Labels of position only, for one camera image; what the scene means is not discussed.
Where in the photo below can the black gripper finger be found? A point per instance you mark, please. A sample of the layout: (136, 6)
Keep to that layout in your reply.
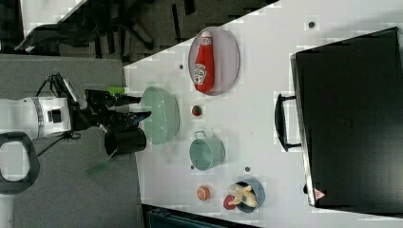
(126, 100)
(130, 119)

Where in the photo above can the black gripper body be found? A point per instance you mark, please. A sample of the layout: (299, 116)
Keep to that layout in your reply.
(97, 109)

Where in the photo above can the black oven door handle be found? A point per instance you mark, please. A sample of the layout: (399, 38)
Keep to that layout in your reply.
(280, 123)

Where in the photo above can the black toaster oven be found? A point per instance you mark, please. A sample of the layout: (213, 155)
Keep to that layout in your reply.
(349, 110)

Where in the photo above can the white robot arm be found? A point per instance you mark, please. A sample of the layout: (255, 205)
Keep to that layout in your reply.
(44, 117)

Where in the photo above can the black cylindrical cup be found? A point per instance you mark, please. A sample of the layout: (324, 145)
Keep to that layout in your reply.
(126, 142)

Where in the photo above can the large mint green bowl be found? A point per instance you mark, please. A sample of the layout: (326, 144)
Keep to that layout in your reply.
(164, 122)

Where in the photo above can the small red strawberry toy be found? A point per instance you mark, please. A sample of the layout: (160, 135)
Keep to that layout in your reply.
(196, 110)

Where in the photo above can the black office chair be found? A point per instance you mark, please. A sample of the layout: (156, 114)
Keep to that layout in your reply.
(77, 23)

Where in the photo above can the mint green mug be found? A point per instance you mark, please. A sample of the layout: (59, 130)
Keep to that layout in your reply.
(206, 152)

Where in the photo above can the red ketchup bottle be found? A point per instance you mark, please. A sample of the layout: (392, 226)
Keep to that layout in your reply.
(204, 71)

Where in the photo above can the dark teal bin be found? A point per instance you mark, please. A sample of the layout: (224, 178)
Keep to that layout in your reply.
(158, 217)

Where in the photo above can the orange round toy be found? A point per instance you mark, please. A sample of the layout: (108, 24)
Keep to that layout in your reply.
(203, 193)

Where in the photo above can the red round toy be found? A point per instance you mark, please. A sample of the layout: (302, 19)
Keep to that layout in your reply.
(226, 203)

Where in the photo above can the beige plush toy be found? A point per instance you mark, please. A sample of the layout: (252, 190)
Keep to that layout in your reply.
(242, 194)

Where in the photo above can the blue grey bowl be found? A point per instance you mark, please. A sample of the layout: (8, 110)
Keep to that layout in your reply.
(257, 190)

